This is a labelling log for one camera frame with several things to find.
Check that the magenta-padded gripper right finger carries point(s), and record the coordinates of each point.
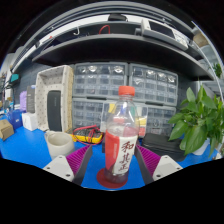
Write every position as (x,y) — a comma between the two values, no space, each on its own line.
(161,166)

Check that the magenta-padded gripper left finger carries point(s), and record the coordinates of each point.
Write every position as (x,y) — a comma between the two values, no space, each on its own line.
(61,166)

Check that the clear bottle with red cap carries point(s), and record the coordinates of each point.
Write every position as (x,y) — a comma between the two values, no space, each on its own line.
(121,150)

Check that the flat black case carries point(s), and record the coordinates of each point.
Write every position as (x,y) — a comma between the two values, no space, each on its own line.
(161,145)

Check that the grey ceramic mug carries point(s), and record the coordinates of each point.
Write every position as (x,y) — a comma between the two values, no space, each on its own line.
(60,143)

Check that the yellow multimeter with red leads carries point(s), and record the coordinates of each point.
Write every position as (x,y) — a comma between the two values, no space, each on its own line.
(85,136)

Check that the flat round red coaster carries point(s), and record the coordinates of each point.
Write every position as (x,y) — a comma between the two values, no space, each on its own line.
(101,180)

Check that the green potted plant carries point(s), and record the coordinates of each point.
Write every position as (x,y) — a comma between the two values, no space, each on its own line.
(196,126)

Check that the small white box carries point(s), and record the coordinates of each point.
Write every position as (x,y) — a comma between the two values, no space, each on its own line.
(30,121)

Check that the black rectangular speaker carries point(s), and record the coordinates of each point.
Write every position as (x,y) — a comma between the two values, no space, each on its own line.
(54,110)

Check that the blue box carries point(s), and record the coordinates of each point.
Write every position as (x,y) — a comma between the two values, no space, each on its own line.
(15,120)

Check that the small brown cardboard box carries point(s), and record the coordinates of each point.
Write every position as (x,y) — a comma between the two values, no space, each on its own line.
(6,129)

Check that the beige perforated tray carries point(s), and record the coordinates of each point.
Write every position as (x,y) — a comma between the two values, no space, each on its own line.
(41,100)

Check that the dark grey box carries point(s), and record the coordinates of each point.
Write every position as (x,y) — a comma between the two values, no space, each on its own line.
(30,99)

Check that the purple bag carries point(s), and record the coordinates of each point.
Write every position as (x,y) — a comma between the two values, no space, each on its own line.
(23,101)

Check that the teal holder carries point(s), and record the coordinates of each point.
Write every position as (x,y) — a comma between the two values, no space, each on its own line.
(14,78)

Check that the white metal shelf unit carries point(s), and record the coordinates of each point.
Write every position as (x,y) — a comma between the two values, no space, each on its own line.
(208,60)

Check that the black device above shelf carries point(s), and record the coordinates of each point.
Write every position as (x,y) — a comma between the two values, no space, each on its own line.
(117,17)

